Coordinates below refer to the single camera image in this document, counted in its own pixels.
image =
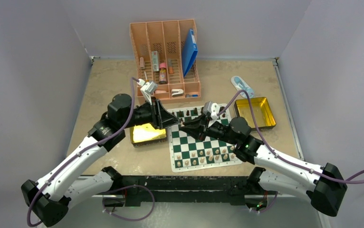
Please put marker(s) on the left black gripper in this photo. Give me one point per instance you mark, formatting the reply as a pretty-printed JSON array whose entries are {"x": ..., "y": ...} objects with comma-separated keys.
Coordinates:
[{"x": 160, "y": 118}]

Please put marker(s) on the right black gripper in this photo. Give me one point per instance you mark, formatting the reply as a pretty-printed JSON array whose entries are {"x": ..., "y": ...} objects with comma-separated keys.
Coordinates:
[{"x": 196, "y": 126}]

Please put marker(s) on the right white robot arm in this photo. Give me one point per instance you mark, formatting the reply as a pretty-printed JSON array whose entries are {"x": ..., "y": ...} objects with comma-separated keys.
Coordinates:
[{"x": 323, "y": 184}]

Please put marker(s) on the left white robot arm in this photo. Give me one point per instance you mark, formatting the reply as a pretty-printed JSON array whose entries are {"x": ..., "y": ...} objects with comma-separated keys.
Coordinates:
[{"x": 51, "y": 196}]

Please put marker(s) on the green white chess board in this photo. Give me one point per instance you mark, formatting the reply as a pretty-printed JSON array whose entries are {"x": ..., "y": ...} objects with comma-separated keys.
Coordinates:
[{"x": 181, "y": 142}]

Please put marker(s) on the left gold tin tray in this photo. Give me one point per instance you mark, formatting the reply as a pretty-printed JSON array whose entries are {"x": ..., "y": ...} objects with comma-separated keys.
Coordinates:
[{"x": 146, "y": 134}]

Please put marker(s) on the gold tin tray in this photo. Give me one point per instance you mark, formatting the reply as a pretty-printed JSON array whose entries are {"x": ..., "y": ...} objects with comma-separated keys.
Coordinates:
[
  {"x": 262, "y": 112},
  {"x": 146, "y": 134}
]

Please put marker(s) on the white stapler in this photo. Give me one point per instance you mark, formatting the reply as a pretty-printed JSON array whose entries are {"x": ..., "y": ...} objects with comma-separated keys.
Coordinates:
[{"x": 177, "y": 92}]

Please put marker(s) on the brown bottle pink cap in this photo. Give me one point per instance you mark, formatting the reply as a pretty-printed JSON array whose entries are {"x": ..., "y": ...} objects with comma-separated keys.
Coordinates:
[{"x": 163, "y": 73}]

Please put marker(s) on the blue white packaged item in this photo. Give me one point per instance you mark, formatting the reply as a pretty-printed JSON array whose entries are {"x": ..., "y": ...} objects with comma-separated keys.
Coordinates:
[{"x": 240, "y": 84}]

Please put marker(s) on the white green box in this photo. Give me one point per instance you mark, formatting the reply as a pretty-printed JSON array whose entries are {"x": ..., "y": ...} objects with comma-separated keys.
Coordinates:
[{"x": 155, "y": 61}]

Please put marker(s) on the right gold tin tray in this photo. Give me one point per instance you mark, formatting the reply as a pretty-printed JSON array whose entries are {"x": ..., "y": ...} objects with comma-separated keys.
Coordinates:
[{"x": 262, "y": 112}]

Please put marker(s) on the pink desk organizer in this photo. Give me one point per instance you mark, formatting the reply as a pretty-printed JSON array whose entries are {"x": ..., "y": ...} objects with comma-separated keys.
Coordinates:
[{"x": 158, "y": 48}]

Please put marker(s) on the blue folder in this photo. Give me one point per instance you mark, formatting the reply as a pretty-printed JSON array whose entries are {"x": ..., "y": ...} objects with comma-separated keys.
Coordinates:
[{"x": 189, "y": 52}]

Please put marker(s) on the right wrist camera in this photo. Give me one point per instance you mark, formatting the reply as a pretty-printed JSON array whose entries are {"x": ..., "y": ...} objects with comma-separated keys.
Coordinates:
[{"x": 211, "y": 110}]

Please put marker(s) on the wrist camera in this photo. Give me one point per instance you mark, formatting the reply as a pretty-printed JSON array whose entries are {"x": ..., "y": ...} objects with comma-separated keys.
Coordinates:
[
  {"x": 147, "y": 89},
  {"x": 211, "y": 110}
]

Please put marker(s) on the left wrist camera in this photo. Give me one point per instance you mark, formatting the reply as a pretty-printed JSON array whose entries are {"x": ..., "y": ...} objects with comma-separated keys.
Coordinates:
[{"x": 147, "y": 89}]

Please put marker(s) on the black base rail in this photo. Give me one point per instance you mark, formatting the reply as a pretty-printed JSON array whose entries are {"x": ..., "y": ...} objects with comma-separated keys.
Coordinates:
[{"x": 234, "y": 190}]

